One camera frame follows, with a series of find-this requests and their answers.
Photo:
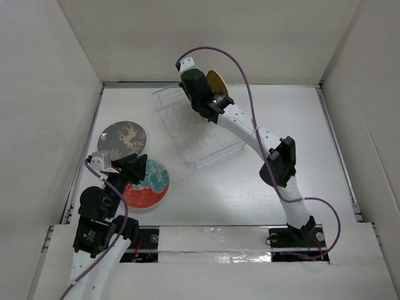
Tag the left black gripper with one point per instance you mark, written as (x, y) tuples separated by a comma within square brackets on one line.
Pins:
[(134, 170)]

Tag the yellow woven bamboo plate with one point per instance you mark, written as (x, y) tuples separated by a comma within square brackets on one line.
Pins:
[(216, 82)]

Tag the red and teal plate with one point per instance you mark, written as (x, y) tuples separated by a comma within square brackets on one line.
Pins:
[(151, 190)]

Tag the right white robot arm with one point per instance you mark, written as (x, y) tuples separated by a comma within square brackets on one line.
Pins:
[(279, 155)]

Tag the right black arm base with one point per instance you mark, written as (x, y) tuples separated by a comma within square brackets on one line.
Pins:
[(289, 244)]

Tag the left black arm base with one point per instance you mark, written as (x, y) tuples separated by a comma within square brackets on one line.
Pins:
[(145, 250)]

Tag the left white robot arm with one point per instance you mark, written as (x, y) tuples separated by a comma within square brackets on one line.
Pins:
[(104, 230)]

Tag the grey deer pattern plate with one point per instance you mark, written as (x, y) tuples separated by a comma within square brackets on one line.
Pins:
[(122, 139)]

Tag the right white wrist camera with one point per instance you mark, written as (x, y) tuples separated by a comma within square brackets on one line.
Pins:
[(185, 64)]

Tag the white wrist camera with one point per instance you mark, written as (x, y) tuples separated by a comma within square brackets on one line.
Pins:
[(185, 64), (99, 161)]

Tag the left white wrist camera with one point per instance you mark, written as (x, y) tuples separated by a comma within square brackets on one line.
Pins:
[(99, 161)]

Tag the white wire dish rack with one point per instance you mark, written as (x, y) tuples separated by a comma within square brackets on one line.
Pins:
[(200, 143)]

